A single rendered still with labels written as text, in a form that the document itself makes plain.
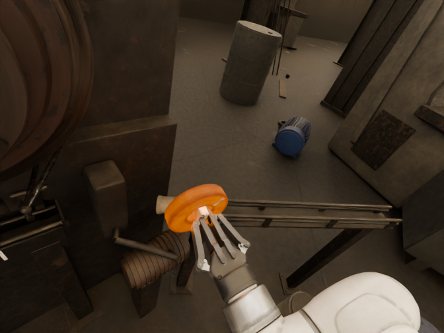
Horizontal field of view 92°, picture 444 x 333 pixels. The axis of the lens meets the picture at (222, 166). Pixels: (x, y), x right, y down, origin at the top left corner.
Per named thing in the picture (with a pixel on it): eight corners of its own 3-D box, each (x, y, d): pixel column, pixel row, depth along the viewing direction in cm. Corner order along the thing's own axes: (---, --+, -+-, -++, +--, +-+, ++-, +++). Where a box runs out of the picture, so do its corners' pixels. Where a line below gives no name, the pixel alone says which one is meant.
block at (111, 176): (92, 215, 72) (80, 163, 57) (117, 205, 77) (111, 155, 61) (104, 240, 67) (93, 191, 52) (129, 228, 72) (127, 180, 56)
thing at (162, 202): (159, 202, 74) (158, 191, 70) (185, 203, 75) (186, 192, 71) (156, 217, 69) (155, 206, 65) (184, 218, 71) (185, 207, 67)
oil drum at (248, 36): (210, 88, 313) (226, 16, 255) (239, 85, 348) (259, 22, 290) (236, 108, 285) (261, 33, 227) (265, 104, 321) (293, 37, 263)
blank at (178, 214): (184, 226, 60) (189, 236, 58) (149, 214, 47) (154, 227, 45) (230, 195, 59) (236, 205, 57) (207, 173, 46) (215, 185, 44)
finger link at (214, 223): (232, 259, 42) (238, 256, 43) (209, 211, 48) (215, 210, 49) (226, 266, 45) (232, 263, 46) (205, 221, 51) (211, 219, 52)
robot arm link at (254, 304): (267, 318, 43) (251, 288, 46) (289, 308, 37) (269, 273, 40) (229, 345, 38) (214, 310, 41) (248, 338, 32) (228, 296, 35)
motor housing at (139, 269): (123, 300, 104) (116, 248, 69) (165, 273, 117) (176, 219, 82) (135, 327, 98) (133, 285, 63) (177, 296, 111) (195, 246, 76)
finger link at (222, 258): (222, 268, 44) (217, 271, 44) (199, 222, 50) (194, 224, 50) (228, 261, 42) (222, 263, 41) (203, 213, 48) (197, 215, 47)
